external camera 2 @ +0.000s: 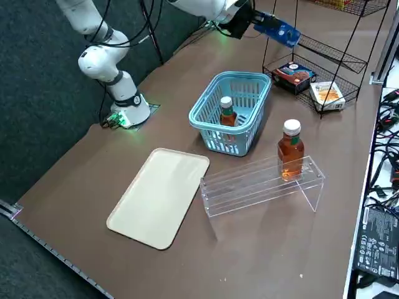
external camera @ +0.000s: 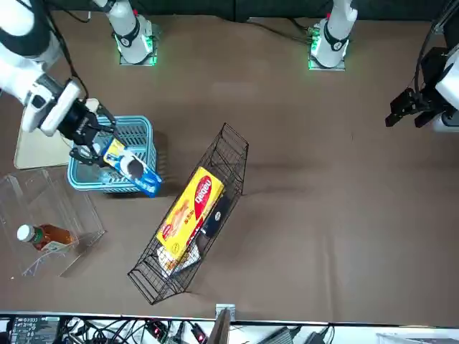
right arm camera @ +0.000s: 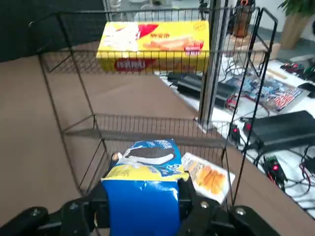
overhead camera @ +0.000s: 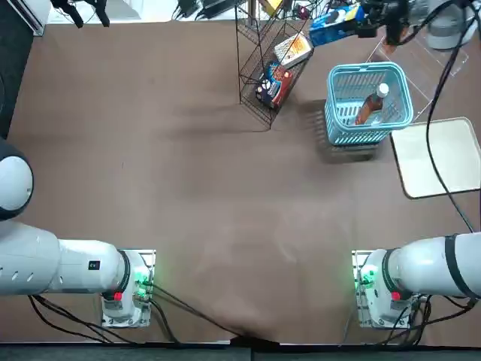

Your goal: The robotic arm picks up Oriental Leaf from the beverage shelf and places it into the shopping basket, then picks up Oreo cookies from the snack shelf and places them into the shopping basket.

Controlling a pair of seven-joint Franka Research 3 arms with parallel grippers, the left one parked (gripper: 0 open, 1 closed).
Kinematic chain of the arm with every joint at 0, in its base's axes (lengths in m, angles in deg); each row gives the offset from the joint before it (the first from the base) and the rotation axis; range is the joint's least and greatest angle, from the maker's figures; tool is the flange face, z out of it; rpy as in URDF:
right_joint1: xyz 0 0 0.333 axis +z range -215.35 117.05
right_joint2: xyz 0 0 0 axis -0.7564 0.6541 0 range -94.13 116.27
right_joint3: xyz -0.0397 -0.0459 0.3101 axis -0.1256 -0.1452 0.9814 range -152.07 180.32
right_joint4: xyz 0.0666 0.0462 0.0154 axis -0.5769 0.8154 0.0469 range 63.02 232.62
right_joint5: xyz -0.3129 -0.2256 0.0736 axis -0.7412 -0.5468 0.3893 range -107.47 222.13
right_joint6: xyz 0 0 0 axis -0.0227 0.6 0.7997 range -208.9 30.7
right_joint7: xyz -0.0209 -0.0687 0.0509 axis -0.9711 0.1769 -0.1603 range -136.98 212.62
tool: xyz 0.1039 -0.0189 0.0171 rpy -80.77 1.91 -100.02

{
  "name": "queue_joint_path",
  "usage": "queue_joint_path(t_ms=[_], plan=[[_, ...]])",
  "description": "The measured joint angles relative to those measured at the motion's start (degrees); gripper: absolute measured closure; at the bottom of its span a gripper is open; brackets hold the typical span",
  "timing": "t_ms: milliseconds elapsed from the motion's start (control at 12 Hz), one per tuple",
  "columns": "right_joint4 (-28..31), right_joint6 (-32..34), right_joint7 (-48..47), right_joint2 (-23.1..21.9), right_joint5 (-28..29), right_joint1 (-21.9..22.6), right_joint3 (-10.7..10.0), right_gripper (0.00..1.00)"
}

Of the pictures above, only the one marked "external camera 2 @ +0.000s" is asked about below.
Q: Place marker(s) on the black labelled power adapter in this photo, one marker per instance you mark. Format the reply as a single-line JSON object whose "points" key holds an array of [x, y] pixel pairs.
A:
{"points": [[377, 240]]}

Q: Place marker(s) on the aluminium camera post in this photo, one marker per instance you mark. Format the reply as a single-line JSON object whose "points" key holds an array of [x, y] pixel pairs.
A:
{"points": [[385, 53]]}

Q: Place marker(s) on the clear acrylic beverage shelf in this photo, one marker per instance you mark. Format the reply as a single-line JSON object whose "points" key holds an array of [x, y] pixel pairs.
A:
{"points": [[265, 190]]}

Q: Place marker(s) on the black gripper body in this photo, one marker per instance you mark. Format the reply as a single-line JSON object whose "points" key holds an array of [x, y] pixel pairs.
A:
{"points": [[240, 23]]}

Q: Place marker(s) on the cream plastic tray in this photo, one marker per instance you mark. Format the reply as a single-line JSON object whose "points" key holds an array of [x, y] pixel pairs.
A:
{"points": [[156, 199]]}

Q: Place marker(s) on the black power strip red light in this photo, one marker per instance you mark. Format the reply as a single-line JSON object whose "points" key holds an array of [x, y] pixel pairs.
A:
{"points": [[394, 174]]}

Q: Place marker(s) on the aluminium table edge rail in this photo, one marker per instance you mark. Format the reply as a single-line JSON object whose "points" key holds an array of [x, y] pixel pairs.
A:
{"points": [[46, 243]]}

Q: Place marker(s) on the white cracker box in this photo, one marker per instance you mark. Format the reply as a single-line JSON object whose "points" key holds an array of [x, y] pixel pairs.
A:
{"points": [[327, 96]]}

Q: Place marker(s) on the blue Oreo cookie packet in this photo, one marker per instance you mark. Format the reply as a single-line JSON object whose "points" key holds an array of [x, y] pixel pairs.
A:
{"points": [[285, 34]]}

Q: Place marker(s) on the amber tea bottle white cap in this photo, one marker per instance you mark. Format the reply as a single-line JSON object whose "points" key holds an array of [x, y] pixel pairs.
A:
{"points": [[227, 116], [290, 152]]}

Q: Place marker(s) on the light blue plastic basket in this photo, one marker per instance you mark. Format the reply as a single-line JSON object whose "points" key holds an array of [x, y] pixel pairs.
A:
{"points": [[199, 124]]}

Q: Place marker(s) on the dark chocolate cookie box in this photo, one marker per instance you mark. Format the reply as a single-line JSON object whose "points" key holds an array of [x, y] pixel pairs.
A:
{"points": [[293, 78]]}

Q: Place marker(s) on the yellow wafer box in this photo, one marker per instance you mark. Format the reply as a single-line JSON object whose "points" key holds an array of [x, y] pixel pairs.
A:
{"points": [[330, 2]]}

